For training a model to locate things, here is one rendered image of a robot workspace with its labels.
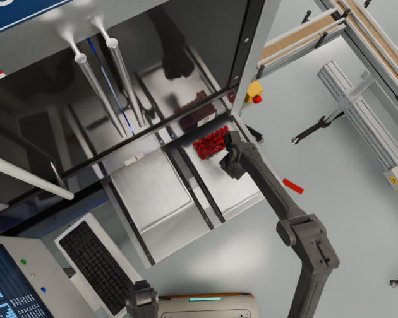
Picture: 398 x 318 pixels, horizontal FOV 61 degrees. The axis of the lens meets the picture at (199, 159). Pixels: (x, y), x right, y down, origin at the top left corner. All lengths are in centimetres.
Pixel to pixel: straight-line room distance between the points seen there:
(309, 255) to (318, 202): 168
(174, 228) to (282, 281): 115
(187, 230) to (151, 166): 33
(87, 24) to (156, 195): 97
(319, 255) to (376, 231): 182
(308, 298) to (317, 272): 10
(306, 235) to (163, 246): 73
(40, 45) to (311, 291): 81
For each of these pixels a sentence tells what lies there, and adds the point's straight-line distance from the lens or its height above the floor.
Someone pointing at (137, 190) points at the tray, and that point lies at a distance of 150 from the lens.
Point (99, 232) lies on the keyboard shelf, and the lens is 159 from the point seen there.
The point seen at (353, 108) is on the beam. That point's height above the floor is 53.
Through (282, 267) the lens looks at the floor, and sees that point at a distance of 243.
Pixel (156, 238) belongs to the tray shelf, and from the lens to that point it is 147.
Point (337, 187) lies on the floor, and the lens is 261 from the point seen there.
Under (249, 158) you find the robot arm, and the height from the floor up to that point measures 131.
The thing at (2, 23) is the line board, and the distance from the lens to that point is 60.
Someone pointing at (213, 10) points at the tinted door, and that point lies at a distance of 84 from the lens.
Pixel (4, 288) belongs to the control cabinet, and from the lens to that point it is 114.
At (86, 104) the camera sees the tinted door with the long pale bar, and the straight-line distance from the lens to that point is 89.
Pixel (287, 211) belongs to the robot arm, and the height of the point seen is 145.
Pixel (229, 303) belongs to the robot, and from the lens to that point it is 211.
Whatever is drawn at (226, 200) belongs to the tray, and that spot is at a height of 88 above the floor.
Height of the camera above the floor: 235
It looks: 75 degrees down
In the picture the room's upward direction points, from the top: 7 degrees clockwise
